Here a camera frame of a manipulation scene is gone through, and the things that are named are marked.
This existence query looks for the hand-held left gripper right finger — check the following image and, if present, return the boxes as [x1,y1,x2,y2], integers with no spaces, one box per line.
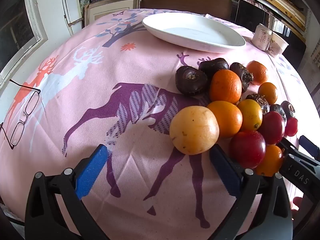
[207,144,293,240]

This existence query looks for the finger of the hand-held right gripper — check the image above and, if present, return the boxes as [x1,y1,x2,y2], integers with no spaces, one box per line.
[299,135,320,159]
[277,139,320,189]

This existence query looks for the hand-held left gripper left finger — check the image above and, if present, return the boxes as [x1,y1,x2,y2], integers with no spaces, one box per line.
[24,144,110,240]

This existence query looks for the small orange kumquat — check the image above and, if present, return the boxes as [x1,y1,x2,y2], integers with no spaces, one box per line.
[255,144,285,177]
[257,82,278,105]

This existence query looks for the pale orange mandarin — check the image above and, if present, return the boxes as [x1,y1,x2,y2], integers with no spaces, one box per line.
[169,106,220,155]

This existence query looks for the large dark water chestnut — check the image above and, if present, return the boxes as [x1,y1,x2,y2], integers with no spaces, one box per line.
[175,65,208,96]

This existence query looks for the white oval plate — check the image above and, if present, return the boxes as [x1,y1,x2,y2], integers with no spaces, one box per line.
[142,12,247,54]

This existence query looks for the small red cherry tomato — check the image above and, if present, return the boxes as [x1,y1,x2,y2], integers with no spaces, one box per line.
[284,117,299,137]

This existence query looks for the bright orange mandarin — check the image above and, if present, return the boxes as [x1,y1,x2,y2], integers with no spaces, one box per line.
[246,60,269,86]
[207,100,243,139]
[209,69,242,105]

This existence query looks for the yellow-orange kumquat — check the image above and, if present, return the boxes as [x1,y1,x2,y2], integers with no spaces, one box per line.
[236,99,263,131]

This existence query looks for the thin-framed eyeglasses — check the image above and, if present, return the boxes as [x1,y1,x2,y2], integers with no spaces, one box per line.
[0,79,41,150]

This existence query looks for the pink printed tablecloth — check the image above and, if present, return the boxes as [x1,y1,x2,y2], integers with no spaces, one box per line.
[0,8,313,240]

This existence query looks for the white paper cup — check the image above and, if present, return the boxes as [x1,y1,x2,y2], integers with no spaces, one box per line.
[267,31,289,58]

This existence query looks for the white drink can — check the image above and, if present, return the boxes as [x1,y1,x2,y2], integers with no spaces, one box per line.
[251,23,273,51]

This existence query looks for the black panel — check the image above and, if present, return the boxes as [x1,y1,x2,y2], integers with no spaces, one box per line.
[234,0,269,32]

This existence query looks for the metal storage shelf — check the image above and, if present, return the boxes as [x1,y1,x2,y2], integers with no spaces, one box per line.
[205,0,309,37]

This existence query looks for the white door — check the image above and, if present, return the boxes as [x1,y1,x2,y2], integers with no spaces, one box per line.
[24,0,84,37]

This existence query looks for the brown wooden board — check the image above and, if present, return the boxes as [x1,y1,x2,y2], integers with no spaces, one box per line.
[134,0,234,21]

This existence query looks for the white window frame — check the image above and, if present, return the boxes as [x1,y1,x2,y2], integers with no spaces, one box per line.
[0,0,48,83]

